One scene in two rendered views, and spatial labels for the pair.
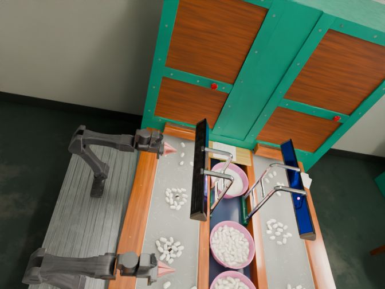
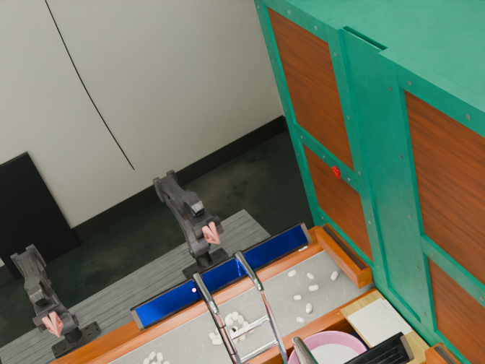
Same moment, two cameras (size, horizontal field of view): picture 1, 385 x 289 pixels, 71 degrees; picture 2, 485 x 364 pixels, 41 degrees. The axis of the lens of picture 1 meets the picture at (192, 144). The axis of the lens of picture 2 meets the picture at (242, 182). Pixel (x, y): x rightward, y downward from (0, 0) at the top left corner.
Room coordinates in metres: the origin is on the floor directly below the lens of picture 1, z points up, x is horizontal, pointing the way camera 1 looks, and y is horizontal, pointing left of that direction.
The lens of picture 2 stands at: (1.11, -1.65, 2.50)
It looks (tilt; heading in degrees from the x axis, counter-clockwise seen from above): 35 degrees down; 91
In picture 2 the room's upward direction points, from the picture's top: 19 degrees counter-clockwise
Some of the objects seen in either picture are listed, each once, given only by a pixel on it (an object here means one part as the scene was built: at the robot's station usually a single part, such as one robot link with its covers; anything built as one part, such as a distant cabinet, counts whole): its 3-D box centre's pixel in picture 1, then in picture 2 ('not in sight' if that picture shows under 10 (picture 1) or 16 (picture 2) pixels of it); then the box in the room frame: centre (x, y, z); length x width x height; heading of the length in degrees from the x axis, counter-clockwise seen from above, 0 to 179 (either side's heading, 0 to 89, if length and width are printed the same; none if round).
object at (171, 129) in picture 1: (185, 132); (343, 254); (1.34, 0.08, 0.83); 0.30 x 0.06 x 0.07; 103
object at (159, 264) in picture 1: (162, 273); (50, 328); (0.35, -0.08, 1.07); 0.09 x 0.07 x 0.07; 109
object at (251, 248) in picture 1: (229, 246); not in sight; (0.73, -0.42, 0.72); 0.27 x 0.27 x 0.10
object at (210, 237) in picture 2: (168, 148); (216, 234); (0.94, 0.11, 1.07); 0.09 x 0.07 x 0.07; 108
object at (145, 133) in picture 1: (137, 139); (190, 204); (0.88, 0.27, 1.11); 0.12 x 0.09 x 0.12; 108
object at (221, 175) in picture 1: (206, 184); (244, 323); (0.94, -0.16, 0.90); 0.20 x 0.19 x 0.45; 13
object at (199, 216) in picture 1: (201, 163); (221, 271); (0.93, -0.08, 1.08); 0.62 x 0.08 x 0.07; 13
